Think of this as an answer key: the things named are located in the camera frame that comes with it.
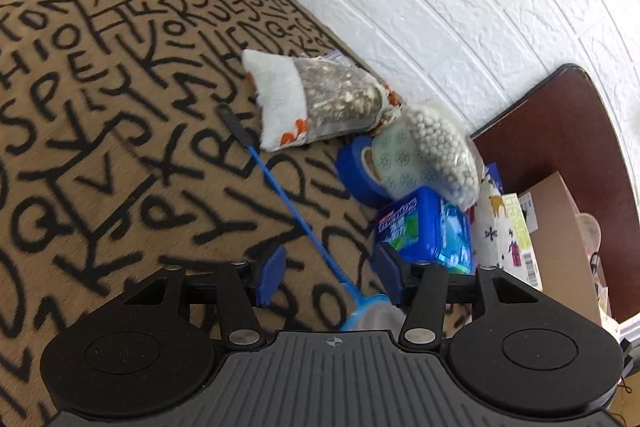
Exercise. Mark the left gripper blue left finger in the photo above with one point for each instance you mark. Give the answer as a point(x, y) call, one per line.
point(270, 274)

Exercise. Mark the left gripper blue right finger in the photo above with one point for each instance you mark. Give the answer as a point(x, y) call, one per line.
point(387, 265)

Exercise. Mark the blue mentos gum box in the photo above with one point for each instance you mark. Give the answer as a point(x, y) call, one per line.
point(425, 228)

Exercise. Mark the blue tape roll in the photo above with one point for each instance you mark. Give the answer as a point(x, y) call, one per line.
point(357, 177)

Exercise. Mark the patterned green cup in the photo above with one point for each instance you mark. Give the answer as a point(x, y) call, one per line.
point(397, 161)

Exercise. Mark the white christmas pattern pouch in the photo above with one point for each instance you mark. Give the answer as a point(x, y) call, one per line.
point(493, 238)

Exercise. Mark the bag of white beads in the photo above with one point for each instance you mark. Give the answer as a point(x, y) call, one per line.
point(453, 166)

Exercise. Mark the blue and yellow box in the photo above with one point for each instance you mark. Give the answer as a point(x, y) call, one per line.
point(516, 214)

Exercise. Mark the white bag of seeds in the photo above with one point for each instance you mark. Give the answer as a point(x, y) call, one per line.
point(304, 100)

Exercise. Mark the brown cardboard box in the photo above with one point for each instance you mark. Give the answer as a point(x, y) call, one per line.
point(566, 242)

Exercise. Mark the dark brown wooden headboard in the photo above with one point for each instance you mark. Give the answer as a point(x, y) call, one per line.
point(562, 125)

